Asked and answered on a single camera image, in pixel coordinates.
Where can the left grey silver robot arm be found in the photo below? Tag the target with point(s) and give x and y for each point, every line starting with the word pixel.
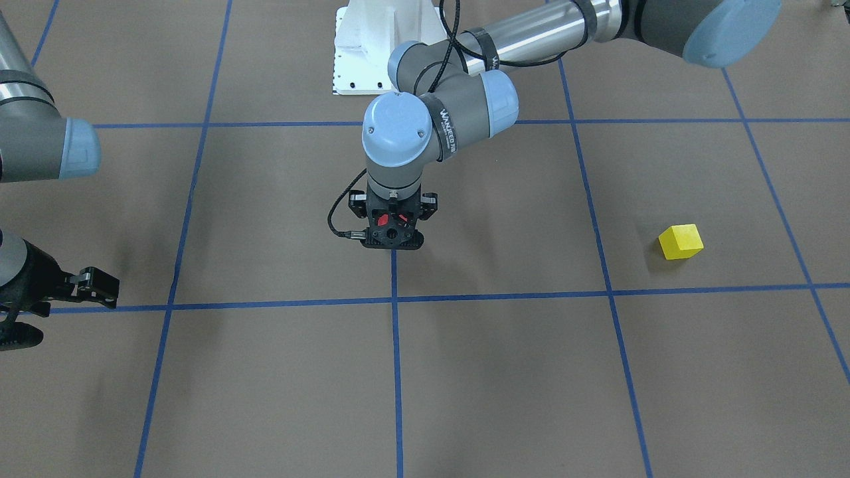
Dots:
pixel 455 92

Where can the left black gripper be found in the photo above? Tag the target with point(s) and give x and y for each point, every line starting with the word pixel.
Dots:
pixel 359 206

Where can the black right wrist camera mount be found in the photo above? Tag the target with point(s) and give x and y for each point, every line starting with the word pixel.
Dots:
pixel 16 335

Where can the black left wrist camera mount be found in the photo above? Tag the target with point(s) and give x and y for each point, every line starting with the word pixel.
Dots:
pixel 392 239

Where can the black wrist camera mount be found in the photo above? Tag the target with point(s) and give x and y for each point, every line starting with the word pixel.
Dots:
pixel 392 239
pixel 16 335

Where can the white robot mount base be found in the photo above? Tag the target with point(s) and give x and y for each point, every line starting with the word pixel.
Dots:
pixel 367 32

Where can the yellow wooden cube block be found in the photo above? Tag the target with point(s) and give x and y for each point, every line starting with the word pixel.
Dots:
pixel 680 241

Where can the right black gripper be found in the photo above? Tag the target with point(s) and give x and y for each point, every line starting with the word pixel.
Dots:
pixel 36 273

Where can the right grey silver robot arm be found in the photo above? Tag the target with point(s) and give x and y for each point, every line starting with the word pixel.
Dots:
pixel 40 144

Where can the red wooden cube block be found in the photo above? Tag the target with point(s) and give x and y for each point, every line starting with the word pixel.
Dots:
pixel 386 219

